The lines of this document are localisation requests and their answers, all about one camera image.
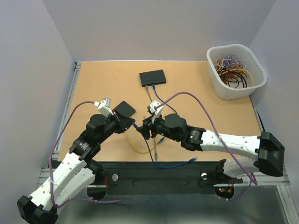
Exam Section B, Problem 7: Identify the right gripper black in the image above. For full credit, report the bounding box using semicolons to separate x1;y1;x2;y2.
136;111;181;142

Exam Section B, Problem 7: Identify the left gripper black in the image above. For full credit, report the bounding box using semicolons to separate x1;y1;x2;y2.
98;109;135;144

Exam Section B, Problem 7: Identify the black network switch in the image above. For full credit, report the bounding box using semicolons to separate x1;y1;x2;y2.
139;70;166;87
113;100;136;118

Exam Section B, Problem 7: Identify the yellow ethernet cable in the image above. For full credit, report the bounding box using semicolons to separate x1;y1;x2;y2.
127;134;154;154

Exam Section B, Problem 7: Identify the grey ethernet cable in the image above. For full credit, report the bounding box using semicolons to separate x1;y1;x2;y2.
144;85;159;161

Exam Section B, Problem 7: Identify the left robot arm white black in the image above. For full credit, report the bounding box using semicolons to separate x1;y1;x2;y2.
17;112;135;224

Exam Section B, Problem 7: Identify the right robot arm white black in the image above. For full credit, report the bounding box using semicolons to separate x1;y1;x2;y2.
137;113;285;182

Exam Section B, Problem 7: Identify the white plastic bin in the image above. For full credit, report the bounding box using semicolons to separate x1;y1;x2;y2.
206;44;267;100

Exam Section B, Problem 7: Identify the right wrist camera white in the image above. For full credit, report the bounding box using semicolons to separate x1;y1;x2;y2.
147;100;163;124

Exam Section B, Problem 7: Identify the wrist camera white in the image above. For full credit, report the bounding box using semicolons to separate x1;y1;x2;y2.
93;98;113;117
147;100;163;124

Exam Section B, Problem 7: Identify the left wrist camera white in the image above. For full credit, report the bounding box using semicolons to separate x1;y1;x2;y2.
93;98;113;117

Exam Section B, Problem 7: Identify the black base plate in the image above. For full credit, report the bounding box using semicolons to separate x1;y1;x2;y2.
87;161;242;200

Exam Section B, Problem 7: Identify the aluminium frame rail left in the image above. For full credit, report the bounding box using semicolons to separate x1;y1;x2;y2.
50;62;82;161

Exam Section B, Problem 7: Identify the aluminium frame rail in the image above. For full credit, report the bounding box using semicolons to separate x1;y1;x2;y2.
36;168;291;188
50;62;82;161

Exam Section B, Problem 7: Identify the tangle of coloured wires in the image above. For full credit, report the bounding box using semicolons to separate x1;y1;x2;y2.
214;53;255;89

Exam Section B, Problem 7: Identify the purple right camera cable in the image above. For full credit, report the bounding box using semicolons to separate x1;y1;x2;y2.
158;92;258;201

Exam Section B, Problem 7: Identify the aluminium frame rail front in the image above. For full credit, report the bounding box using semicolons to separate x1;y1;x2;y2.
36;168;291;188

